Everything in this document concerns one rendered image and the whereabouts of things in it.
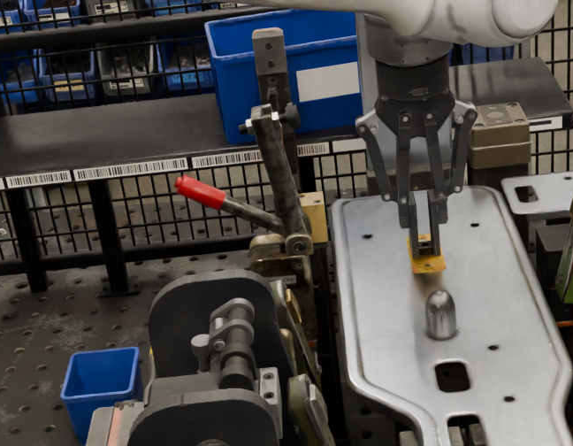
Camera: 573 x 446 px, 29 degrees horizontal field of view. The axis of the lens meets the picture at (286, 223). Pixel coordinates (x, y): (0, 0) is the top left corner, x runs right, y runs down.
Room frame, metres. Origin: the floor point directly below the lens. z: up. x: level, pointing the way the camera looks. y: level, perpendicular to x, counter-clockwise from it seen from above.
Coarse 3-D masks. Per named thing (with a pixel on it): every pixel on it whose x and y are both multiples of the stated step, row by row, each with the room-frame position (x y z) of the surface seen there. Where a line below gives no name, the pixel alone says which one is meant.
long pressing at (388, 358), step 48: (480, 192) 1.25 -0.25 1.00; (336, 240) 1.17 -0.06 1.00; (384, 240) 1.16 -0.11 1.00; (480, 240) 1.13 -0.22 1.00; (336, 288) 1.06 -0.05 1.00; (384, 288) 1.05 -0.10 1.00; (432, 288) 1.04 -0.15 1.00; (480, 288) 1.02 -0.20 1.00; (528, 288) 1.01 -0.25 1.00; (384, 336) 0.96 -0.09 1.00; (480, 336) 0.93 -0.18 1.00; (528, 336) 0.92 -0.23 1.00; (384, 384) 0.88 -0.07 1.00; (432, 384) 0.87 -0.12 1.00; (480, 384) 0.86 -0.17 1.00; (528, 384) 0.85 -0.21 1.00; (432, 432) 0.79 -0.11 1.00; (528, 432) 0.78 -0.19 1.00
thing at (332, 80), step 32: (224, 32) 1.58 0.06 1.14; (288, 32) 1.59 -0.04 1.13; (320, 32) 1.60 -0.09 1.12; (352, 32) 1.60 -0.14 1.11; (224, 64) 1.42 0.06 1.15; (288, 64) 1.43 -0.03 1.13; (320, 64) 1.44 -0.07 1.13; (352, 64) 1.44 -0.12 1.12; (224, 96) 1.43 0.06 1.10; (256, 96) 1.43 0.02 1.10; (320, 96) 1.44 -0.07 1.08; (352, 96) 1.44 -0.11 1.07; (224, 128) 1.45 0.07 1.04; (320, 128) 1.44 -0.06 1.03
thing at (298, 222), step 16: (256, 112) 1.09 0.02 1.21; (272, 112) 1.10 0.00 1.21; (288, 112) 1.07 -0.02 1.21; (240, 128) 1.08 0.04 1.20; (256, 128) 1.07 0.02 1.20; (272, 128) 1.07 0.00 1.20; (272, 144) 1.07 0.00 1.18; (272, 160) 1.07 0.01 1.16; (272, 176) 1.07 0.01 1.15; (288, 176) 1.07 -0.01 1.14; (288, 192) 1.07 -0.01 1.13; (288, 208) 1.07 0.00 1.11; (288, 224) 1.07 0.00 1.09; (304, 224) 1.10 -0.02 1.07
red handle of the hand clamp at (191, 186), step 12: (180, 180) 1.09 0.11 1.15; (192, 180) 1.09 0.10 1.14; (180, 192) 1.08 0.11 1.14; (192, 192) 1.08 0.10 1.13; (204, 192) 1.08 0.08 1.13; (216, 192) 1.08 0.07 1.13; (204, 204) 1.08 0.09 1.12; (216, 204) 1.08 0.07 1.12; (228, 204) 1.08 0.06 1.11; (240, 204) 1.08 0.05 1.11; (240, 216) 1.08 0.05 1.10; (252, 216) 1.08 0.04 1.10; (264, 216) 1.08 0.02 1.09; (276, 228) 1.08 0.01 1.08
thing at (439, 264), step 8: (408, 240) 1.12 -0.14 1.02; (408, 248) 1.10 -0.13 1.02; (424, 248) 1.08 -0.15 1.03; (432, 248) 1.07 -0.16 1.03; (440, 248) 1.09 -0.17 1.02; (424, 256) 1.07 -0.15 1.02; (432, 256) 1.07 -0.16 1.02; (440, 256) 1.07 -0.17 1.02; (416, 264) 1.06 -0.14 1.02; (424, 264) 1.06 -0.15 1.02; (432, 264) 1.05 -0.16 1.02; (440, 264) 1.05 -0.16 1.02; (416, 272) 1.04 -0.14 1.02; (424, 272) 1.04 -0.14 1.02
